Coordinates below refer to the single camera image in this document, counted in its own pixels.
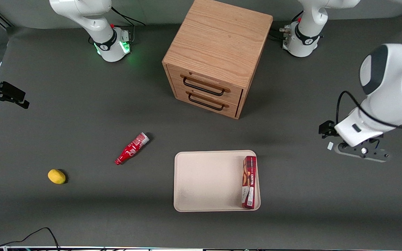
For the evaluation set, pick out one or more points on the red cookie box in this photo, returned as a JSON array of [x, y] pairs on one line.
[[250, 181]]

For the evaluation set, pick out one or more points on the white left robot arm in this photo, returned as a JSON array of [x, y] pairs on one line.
[[393, 80]]

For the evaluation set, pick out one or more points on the beige rectangular tray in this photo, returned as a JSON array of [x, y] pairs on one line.
[[208, 181]]

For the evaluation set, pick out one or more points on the dark grey table mat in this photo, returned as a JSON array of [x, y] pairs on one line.
[[82, 104]]

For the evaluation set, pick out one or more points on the yellow lemon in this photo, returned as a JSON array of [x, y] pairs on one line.
[[56, 176]]

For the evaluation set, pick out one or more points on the wooden drawer front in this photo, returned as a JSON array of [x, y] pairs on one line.
[[236, 93], [180, 92]]

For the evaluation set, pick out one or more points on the red cola bottle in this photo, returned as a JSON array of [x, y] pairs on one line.
[[131, 149]]

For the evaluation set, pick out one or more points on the wooden drawer cabinet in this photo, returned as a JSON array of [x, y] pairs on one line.
[[218, 38]]

